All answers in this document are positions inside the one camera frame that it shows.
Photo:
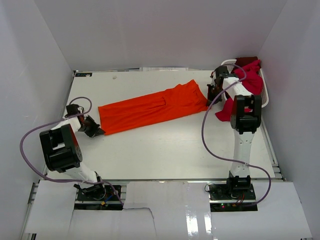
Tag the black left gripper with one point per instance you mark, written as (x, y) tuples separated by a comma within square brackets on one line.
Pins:
[(95, 130)]

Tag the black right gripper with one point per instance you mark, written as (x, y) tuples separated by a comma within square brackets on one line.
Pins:
[(211, 98)]

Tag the orange t shirt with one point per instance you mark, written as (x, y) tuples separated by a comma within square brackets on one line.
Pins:
[(173, 103)]

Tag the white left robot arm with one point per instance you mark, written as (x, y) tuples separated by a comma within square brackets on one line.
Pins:
[(62, 152)]

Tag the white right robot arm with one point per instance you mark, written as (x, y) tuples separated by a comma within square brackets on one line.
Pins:
[(245, 119)]

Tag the white perforated plastic basket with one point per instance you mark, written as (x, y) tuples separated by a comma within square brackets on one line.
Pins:
[(264, 93)]

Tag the crimson red t shirt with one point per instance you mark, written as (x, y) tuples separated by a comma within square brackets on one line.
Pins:
[(253, 83)]

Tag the dark maroon t shirt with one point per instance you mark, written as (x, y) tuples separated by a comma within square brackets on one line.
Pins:
[(243, 61)]

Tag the black label sticker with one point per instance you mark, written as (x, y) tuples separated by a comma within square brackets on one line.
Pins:
[(83, 74)]

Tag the printed paper strip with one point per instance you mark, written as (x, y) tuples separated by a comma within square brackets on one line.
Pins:
[(161, 69)]

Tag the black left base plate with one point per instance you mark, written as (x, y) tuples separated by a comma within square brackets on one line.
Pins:
[(106, 200)]

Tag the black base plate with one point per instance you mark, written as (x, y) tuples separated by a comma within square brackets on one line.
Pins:
[(106, 200), (221, 200)]

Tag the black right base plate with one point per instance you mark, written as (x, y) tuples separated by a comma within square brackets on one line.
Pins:
[(221, 200)]

